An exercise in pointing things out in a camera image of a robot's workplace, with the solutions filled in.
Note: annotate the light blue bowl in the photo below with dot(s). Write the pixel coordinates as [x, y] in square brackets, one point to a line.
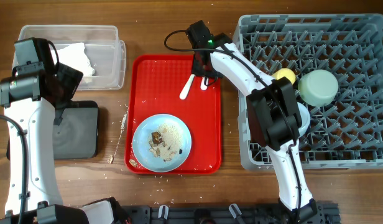
[305, 116]

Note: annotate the white plastic spoon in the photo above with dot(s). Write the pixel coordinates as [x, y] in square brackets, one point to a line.
[185, 90]

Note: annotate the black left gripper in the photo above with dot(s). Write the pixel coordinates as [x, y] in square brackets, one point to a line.
[71, 78]

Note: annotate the red plastic tray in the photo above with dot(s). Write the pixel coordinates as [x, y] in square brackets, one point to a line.
[157, 81]

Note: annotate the clear plastic bin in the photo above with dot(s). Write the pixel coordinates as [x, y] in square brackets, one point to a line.
[106, 52]

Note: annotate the light blue plate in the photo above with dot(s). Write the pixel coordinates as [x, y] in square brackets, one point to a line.
[140, 145]

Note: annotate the yellow plastic cup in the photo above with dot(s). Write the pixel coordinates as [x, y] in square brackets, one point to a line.
[285, 73]

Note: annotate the black waste bin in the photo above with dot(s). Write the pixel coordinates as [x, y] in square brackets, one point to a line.
[76, 133]

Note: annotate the white napkin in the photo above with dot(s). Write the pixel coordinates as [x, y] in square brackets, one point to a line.
[74, 56]

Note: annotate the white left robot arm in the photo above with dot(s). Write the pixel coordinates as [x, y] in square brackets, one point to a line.
[33, 192]

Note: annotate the black mounting rail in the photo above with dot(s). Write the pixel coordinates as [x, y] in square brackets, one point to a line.
[259, 214]

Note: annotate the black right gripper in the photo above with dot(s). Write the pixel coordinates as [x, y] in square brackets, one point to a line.
[203, 70]

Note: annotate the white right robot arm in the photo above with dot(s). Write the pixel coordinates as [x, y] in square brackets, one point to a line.
[273, 115]

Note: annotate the food crumb on table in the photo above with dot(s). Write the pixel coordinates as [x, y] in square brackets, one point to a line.
[110, 160]

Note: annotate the green plastic bowl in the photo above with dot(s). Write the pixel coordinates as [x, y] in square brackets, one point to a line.
[318, 88]

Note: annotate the blue-grey dishwasher rack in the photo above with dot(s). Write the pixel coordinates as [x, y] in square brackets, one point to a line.
[347, 133]

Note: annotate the white plastic fork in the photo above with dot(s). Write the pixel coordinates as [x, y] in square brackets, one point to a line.
[204, 82]

